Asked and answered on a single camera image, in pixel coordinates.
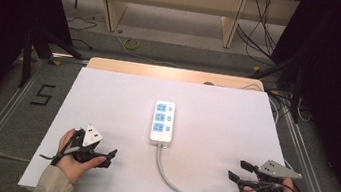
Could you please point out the white table mat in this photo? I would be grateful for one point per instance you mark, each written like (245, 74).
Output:
(116, 108)

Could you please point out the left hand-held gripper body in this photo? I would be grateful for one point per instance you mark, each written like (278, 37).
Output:
(92, 136)

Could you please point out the yellow tape roll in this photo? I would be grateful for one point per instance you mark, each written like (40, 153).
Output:
(131, 44)

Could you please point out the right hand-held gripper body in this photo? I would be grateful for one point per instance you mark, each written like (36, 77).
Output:
(277, 171)

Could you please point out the white power strip blue sockets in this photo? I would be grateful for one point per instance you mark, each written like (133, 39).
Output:
(161, 135)

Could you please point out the black metal stand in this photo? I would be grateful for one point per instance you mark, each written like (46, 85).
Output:
(297, 93)
(27, 55)

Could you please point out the person's left hand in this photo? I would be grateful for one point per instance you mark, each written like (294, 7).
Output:
(69, 166)

